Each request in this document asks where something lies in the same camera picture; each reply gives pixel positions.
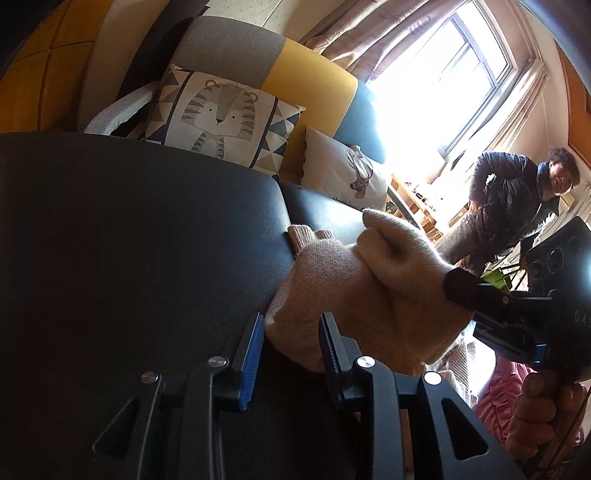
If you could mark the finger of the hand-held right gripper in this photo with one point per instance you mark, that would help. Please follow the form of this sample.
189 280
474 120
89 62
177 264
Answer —
485 297
512 344

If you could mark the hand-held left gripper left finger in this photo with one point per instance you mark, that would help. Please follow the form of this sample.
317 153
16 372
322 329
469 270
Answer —
249 364

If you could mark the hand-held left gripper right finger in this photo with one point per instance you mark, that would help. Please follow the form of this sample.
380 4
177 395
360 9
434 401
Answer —
328 355

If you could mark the beige knitted sweater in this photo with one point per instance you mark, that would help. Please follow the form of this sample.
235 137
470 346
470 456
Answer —
351 286

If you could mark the person's right hand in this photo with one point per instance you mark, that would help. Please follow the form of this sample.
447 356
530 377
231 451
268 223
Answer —
531 415

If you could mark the green object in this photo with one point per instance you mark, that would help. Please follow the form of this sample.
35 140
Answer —
496 277

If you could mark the pink ruffled garment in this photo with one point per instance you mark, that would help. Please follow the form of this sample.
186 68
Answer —
501 392

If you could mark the wooden desk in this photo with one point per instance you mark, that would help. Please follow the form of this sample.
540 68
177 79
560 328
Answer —
415 207

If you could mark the beige patterned curtain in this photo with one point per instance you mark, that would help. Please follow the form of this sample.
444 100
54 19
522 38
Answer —
517 115
369 37

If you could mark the deer print cushion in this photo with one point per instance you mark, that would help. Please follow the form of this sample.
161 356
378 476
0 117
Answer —
337 175

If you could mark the window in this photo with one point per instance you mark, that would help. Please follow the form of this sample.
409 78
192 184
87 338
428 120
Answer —
438 83

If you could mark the tiger print cushion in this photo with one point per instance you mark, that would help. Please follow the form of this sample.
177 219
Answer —
217 115

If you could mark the grey yellow blue sofa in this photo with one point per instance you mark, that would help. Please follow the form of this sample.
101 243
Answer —
295 64

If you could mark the wooden wardrobe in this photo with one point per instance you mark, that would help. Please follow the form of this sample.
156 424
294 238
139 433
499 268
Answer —
41 69

